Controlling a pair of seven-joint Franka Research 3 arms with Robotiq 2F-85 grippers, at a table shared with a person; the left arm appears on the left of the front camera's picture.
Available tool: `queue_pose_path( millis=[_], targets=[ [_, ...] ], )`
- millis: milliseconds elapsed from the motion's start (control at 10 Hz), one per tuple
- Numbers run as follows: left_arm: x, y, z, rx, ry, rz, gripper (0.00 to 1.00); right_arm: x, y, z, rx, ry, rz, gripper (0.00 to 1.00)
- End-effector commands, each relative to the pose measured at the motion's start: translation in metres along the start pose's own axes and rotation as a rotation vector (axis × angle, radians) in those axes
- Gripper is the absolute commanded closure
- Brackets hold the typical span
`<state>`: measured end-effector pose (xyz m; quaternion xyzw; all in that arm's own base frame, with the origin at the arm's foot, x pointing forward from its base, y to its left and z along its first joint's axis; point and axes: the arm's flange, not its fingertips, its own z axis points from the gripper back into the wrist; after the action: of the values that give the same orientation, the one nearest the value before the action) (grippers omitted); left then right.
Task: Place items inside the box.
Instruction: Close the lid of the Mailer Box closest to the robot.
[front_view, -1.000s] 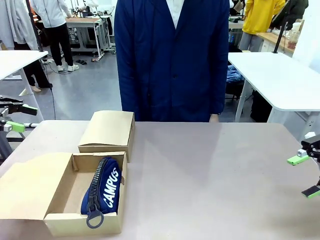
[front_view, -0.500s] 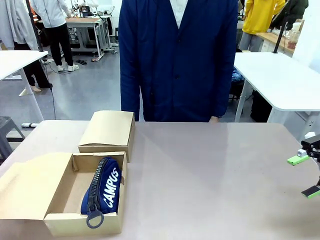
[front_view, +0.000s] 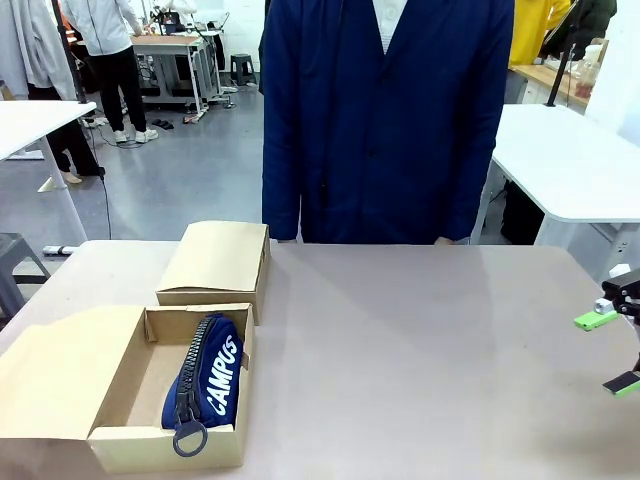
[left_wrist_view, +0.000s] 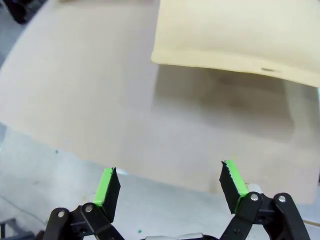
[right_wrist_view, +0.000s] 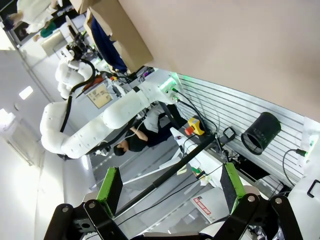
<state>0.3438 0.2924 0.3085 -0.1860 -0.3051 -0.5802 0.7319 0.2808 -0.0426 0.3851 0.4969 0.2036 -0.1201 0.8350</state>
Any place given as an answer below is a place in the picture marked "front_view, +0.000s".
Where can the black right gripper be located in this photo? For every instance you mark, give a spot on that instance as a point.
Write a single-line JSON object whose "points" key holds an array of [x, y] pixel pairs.
{"points": [[627, 292]]}

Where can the blue campus pencil case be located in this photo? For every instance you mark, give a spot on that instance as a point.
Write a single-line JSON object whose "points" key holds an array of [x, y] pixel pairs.
{"points": [[222, 370]]}

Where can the cardboard box with grey case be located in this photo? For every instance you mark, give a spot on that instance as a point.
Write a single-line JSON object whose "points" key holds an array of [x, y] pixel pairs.
{"points": [[220, 255]]}

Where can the large open cardboard box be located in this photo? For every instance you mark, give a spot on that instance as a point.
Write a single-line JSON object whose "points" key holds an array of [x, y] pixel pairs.
{"points": [[50, 380]]}

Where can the person's left hand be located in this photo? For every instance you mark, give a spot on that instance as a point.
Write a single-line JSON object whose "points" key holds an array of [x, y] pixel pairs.
{"points": [[445, 241]]}

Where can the black bag under table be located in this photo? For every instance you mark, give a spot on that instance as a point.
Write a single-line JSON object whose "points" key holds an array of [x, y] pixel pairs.
{"points": [[522, 215]]}

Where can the large white table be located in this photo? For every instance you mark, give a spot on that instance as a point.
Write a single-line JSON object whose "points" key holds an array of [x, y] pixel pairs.
{"points": [[550, 150]]}

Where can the wooden counter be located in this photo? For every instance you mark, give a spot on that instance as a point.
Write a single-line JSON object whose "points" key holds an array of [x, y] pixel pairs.
{"points": [[545, 82]]}

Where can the clear plastic bottle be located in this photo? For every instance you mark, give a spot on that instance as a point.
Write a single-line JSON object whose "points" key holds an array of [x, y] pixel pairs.
{"points": [[587, 70]]}

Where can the black lamp stand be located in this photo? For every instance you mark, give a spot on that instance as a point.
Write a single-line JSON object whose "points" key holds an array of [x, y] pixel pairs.
{"points": [[562, 65]]}

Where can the person in blue coat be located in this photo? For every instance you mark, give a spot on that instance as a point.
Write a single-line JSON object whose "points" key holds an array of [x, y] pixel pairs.
{"points": [[385, 125]]}

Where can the person in yellow hoodie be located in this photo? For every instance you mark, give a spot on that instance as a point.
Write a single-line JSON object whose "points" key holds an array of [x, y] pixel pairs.
{"points": [[535, 30]]}

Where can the dark round stool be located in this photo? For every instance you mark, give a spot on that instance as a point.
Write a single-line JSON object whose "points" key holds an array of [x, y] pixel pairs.
{"points": [[243, 67]]}

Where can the white power strip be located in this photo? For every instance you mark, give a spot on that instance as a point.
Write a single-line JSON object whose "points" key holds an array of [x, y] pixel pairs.
{"points": [[57, 249]]}

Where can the person in white jacket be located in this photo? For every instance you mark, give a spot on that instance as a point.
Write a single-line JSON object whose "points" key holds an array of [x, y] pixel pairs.
{"points": [[110, 55]]}

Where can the grey plastic stool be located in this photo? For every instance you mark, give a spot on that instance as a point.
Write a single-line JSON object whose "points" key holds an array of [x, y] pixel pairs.
{"points": [[12, 270]]}

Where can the person in grey coat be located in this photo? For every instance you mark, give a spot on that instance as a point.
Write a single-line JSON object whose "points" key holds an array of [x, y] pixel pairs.
{"points": [[35, 50]]}

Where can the white frame workbench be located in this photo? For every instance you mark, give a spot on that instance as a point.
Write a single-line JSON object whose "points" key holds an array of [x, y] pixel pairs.
{"points": [[175, 50]]}

